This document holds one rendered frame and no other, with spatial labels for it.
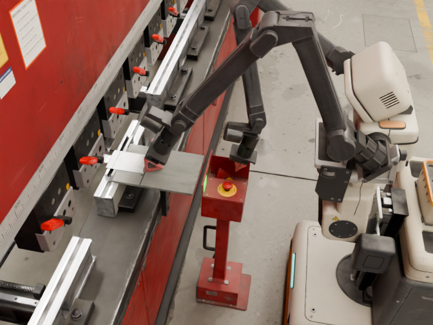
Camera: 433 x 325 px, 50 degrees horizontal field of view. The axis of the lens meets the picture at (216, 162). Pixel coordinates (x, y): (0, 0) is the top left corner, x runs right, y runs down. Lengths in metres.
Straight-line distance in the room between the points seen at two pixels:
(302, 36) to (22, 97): 0.62
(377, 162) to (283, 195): 1.54
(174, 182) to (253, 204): 1.32
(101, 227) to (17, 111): 0.73
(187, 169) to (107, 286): 0.44
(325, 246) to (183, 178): 1.00
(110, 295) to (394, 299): 1.03
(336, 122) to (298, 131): 2.03
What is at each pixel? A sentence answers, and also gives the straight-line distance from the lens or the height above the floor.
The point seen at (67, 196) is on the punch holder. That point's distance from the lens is 1.16.
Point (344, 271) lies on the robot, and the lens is 2.26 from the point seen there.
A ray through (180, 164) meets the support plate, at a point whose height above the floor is 1.00.
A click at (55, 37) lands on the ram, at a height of 1.60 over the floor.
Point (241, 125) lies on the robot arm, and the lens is 1.67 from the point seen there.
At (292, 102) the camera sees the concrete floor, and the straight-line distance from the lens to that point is 3.56.
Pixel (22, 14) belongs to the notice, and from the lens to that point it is 0.91.
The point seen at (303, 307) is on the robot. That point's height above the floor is 0.28.
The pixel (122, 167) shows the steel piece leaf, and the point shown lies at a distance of 1.56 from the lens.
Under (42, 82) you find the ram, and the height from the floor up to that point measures 1.55.
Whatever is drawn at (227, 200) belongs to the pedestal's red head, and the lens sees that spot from 1.74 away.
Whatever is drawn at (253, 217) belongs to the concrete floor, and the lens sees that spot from 2.71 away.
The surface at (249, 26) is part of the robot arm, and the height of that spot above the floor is 1.37.
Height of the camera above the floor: 2.09
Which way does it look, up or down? 44 degrees down
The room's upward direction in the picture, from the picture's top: 3 degrees clockwise
